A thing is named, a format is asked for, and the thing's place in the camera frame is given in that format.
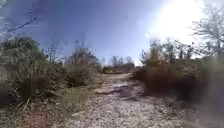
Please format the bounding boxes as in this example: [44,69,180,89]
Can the dry brown bushes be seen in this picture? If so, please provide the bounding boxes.
[131,38,224,104]

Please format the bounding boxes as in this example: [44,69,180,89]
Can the bare tree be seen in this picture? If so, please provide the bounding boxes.
[191,4,224,59]

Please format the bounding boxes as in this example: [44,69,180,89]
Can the dry grass verge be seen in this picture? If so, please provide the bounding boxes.
[0,74,104,128]

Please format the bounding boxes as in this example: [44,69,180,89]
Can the dry green-brown bushes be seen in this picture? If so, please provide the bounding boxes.
[0,35,103,108]

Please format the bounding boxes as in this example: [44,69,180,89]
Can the pale stony dirt path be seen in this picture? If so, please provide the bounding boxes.
[63,72,188,128]

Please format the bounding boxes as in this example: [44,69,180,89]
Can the distant row of trees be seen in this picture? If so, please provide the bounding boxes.
[101,55,136,74]

